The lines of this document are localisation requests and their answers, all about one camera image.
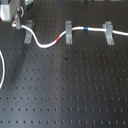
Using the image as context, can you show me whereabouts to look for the white cable loop at left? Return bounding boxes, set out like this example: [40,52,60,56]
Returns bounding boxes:
[0,50,7,90]

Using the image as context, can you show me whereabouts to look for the right grey cable clip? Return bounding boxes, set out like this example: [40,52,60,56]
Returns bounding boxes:
[103,21,114,45]

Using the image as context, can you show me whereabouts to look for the grey cable clip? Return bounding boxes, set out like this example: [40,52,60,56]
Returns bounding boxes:
[65,21,72,45]
[24,19,35,44]
[103,21,114,45]

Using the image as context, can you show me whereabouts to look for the white cable with coloured marks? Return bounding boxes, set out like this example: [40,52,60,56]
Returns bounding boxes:
[12,22,128,49]

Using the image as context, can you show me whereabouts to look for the left grey cable clip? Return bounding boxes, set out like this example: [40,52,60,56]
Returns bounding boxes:
[24,19,35,44]

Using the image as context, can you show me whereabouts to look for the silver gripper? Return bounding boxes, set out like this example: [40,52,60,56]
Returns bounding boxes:
[0,0,24,29]

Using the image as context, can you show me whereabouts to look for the middle grey cable clip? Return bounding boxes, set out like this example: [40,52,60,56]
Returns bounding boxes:
[65,21,72,45]

